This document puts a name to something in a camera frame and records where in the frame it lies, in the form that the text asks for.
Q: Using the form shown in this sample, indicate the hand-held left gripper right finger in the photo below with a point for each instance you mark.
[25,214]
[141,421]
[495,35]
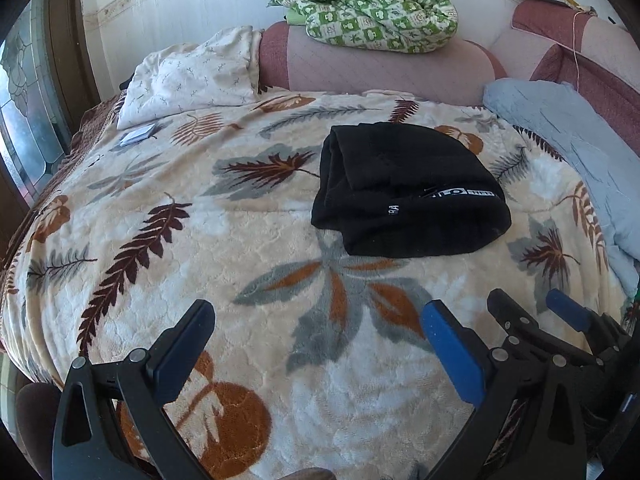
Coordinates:
[452,350]

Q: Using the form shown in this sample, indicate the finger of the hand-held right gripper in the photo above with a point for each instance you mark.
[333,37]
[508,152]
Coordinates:
[515,316]
[567,307]

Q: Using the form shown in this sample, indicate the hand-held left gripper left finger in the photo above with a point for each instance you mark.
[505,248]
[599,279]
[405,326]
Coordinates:
[182,347]

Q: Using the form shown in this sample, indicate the black pants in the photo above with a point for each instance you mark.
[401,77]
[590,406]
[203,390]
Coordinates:
[400,195]

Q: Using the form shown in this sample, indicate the leaf print fleece blanket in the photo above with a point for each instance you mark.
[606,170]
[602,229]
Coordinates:
[225,260]

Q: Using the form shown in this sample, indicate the light blue quilt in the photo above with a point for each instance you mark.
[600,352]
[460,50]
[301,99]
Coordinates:
[575,130]

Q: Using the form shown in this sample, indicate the small flat card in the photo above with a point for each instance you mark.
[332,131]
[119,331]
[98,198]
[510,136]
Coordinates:
[136,136]

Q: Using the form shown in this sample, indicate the white floral pillow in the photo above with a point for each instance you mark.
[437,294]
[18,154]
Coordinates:
[195,75]

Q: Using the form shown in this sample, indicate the pink padded headboard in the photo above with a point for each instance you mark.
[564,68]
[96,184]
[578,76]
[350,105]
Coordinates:
[380,67]

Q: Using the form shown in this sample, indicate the patterned glass window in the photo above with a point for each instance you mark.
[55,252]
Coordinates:
[27,105]

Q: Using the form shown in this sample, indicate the green checked quilt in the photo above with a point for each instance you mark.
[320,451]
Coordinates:
[370,7]

